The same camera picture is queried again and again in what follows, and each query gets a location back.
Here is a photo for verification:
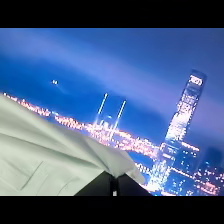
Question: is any white shirt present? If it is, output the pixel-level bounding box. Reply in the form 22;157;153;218
0;94;146;197

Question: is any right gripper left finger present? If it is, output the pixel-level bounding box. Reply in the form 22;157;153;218
74;170;115;197

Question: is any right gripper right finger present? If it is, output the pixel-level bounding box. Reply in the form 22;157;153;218
115;173;153;197

